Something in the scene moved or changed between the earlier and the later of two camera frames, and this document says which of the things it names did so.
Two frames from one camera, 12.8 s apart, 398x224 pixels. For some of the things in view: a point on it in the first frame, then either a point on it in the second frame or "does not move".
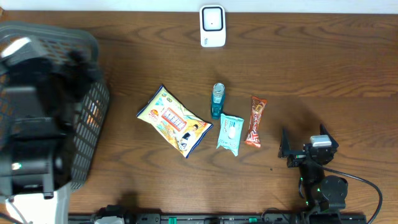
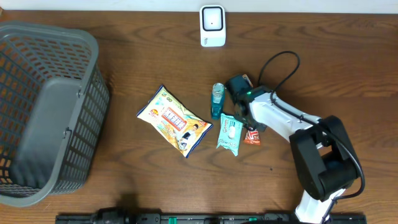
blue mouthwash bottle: x=217 y=100 does not move
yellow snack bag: x=174 y=122 does not move
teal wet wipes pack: x=230 y=130 does not move
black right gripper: x=297 y=156 → x=256 y=126
